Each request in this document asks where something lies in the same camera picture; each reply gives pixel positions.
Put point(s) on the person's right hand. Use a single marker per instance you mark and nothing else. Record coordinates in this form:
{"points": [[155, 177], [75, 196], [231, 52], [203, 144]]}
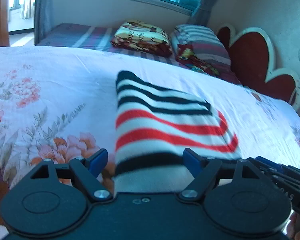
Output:
{"points": [[293, 227]]}

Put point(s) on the red heart-shaped headboard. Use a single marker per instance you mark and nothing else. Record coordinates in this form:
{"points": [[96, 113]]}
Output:
{"points": [[253, 61]]}

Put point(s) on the striped dinosaur knit sweater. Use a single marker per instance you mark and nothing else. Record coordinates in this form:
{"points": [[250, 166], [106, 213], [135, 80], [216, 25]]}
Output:
{"points": [[154, 125]]}

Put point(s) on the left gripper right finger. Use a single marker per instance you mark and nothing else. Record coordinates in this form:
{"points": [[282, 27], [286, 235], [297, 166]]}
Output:
{"points": [[204, 170]]}

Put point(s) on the striped purple bed sheet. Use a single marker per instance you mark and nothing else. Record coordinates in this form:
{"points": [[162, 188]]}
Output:
{"points": [[97, 38]]}

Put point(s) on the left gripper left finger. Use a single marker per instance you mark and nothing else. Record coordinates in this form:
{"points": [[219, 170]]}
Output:
{"points": [[85, 172]]}

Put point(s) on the grey left curtain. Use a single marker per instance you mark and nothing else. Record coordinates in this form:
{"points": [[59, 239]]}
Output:
{"points": [[43, 19]]}

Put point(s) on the striped pillow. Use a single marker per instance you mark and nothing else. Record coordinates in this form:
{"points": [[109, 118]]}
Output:
{"points": [[198, 46]]}

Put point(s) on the white floral bed quilt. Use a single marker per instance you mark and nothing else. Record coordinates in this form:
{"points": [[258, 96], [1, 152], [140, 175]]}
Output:
{"points": [[61, 103]]}

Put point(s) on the folded yellow patterned blanket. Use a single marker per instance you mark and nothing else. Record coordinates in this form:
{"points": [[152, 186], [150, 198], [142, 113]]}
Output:
{"points": [[144, 37]]}

